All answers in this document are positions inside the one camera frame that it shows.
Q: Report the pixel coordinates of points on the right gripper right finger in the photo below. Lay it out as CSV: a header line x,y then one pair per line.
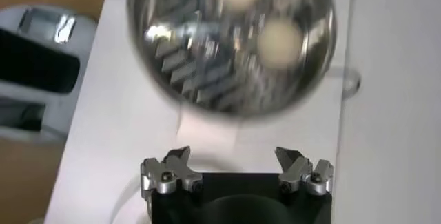
x,y
299,172

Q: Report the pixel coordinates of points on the stainless steel steamer basket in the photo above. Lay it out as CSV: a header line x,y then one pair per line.
x,y
193,60

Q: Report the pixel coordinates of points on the white and black appliance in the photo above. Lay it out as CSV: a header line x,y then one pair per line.
x,y
38,63

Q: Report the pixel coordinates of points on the large white plate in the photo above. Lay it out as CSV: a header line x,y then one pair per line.
x,y
134,208

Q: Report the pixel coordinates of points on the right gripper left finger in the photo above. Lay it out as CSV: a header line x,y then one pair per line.
x,y
172,173

